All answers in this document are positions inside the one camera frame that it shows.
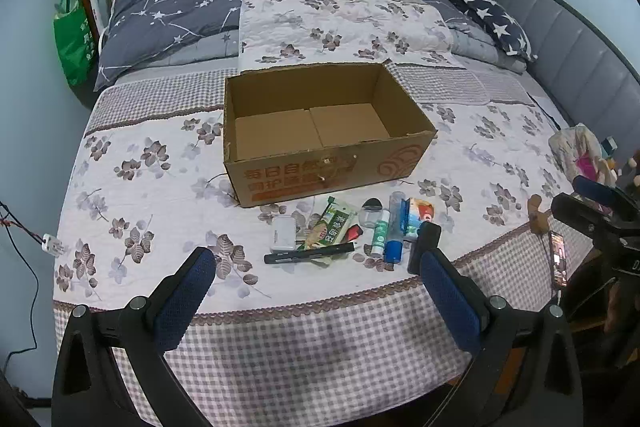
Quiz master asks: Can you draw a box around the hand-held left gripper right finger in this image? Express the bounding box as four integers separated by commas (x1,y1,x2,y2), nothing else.
419,248,586,427

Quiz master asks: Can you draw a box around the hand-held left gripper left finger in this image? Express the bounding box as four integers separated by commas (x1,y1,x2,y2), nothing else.
51,246,219,427

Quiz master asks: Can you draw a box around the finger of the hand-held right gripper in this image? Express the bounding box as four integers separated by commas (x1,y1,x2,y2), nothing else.
550,193,603,235
572,175,632,214

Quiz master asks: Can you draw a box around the black rectangular case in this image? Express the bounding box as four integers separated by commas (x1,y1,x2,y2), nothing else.
407,221,442,276

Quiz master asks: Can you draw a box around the clear bottle with blue cap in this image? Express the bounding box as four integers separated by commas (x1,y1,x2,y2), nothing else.
383,191,407,264

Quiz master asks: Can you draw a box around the colourful tissue packet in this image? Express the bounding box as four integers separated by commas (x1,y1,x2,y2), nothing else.
404,198,435,241

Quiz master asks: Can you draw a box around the green glue stick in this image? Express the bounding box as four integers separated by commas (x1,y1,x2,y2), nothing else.
371,209,391,258

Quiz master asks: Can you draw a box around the small black-lidded glass jar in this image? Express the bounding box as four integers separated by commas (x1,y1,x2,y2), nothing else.
360,199,384,229

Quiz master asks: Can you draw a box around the white charger block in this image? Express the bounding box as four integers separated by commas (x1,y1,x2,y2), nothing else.
270,217,297,254

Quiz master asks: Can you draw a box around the long black pen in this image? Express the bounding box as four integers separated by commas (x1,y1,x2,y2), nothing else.
264,242,356,266

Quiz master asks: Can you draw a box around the green snack packet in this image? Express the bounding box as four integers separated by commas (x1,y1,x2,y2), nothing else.
298,197,359,265

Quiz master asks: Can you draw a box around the brown cardboard box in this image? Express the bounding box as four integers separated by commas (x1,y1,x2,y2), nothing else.
223,62,439,209

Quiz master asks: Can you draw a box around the wooden phone holder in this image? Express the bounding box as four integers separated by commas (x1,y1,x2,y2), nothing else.
527,195,551,236

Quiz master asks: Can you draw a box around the crumpled plastic bag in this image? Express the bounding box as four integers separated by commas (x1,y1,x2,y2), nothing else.
548,123,619,188

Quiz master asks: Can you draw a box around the smartphone with lit screen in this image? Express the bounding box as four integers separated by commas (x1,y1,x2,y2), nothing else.
548,230,569,291

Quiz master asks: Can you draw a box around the white plug adapter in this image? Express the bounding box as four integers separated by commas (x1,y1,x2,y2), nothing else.
42,234,65,258

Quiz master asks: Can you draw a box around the grey padded bed panel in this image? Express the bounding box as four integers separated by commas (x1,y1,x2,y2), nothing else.
492,0,640,158

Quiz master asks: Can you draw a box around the grey quilted blanket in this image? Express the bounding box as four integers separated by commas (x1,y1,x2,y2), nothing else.
446,14,529,74

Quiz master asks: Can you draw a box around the navy star pillow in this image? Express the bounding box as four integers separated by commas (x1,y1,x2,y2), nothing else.
445,0,537,60

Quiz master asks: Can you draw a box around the green shopping bag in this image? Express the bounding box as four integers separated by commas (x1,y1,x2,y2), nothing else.
53,0,99,88

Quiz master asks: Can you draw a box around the grey star-pattern duvet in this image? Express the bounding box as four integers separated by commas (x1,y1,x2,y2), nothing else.
94,0,301,92

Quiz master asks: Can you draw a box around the black wall cable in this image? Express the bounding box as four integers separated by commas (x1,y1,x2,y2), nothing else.
0,201,57,358

